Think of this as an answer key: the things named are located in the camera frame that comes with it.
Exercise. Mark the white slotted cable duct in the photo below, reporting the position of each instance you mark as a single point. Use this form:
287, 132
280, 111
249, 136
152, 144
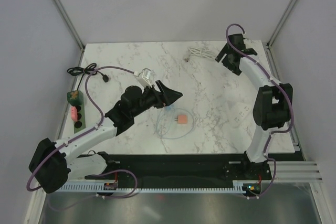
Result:
160, 186

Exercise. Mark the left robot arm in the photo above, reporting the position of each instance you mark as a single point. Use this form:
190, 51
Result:
50, 164

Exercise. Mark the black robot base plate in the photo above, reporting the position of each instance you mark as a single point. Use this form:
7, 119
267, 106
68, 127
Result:
134, 168

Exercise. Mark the pink plug in green strip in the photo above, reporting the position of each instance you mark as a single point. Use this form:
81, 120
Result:
74, 114

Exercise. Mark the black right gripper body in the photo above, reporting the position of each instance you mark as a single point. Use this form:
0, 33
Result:
226, 62

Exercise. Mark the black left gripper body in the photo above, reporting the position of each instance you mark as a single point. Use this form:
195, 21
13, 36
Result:
150, 98

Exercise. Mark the orange pink plug adapter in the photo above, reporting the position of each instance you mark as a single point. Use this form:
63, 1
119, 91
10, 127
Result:
181, 119

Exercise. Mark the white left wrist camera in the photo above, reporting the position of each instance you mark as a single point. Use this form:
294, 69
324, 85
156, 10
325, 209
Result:
144, 77

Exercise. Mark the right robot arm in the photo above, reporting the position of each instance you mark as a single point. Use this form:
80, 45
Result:
272, 111

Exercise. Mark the green power strip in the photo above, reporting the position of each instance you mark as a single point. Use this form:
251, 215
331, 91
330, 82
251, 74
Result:
77, 109

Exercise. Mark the white power strip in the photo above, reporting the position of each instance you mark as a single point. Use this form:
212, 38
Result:
237, 112

